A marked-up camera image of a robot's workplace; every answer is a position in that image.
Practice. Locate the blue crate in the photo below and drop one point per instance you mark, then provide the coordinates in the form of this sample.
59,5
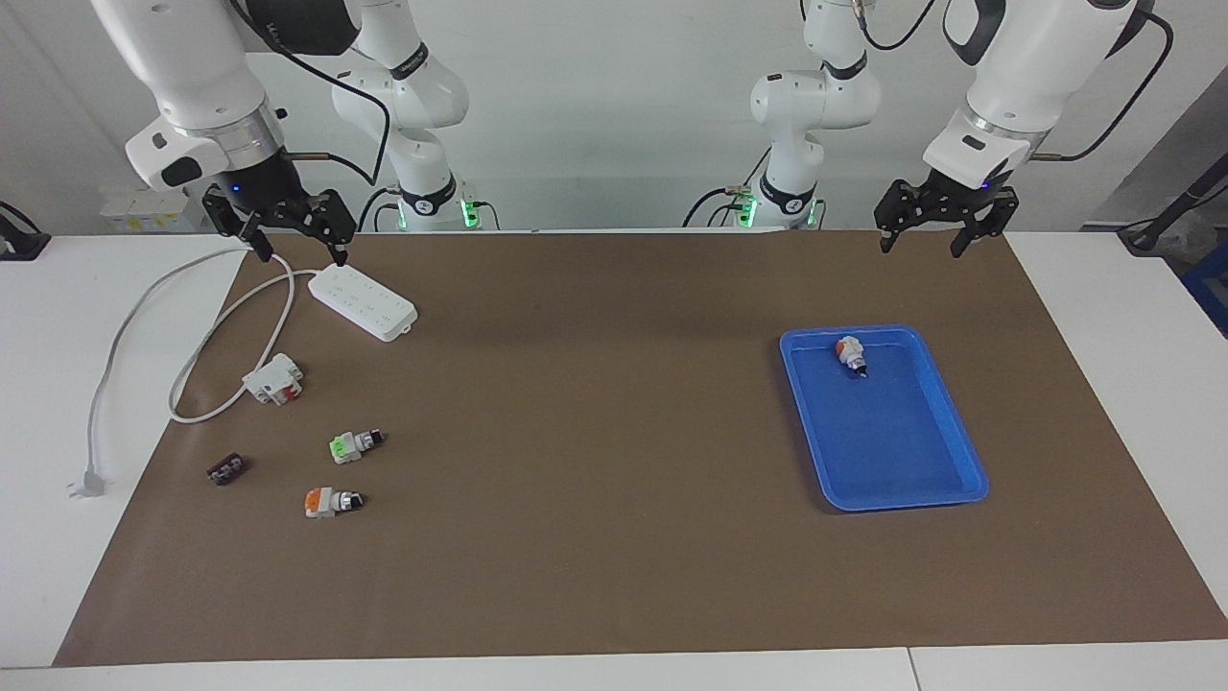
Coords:
1211,297

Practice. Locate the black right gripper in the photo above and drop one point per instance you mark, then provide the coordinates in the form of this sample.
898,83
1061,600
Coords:
267,184

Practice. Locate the green white rotary switch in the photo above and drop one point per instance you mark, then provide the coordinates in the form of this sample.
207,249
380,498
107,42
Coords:
347,446

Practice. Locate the brown paper mat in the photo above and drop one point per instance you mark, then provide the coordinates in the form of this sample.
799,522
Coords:
595,480

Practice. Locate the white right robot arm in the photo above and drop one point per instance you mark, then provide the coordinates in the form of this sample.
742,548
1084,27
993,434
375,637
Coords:
192,58

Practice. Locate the white red switch block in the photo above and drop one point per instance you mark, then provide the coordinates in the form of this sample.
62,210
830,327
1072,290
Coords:
269,379

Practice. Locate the white power strip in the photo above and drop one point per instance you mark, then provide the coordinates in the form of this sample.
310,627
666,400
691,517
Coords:
365,302

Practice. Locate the grey partition panel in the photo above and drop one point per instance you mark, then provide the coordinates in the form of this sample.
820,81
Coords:
1190,144

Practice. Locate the orange white rotary switch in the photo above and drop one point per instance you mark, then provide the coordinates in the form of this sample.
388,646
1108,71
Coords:
321,503
847,352

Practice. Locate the black clamp mount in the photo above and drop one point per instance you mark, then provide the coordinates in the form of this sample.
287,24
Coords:
19,245

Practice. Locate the white cardboard box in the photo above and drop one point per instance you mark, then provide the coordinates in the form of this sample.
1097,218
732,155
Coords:
144,211

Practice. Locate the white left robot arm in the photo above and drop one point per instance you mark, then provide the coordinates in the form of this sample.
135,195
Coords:
1017,67

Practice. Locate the dark terminal block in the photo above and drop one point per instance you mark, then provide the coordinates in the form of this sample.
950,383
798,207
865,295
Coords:
227,469

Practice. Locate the blue plastic tray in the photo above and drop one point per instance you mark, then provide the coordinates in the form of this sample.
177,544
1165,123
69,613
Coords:
892,441

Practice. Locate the black pole stand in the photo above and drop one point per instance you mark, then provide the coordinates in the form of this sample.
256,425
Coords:
1142,240

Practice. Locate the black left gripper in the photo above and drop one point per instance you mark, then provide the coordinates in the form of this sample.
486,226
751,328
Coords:
959,197

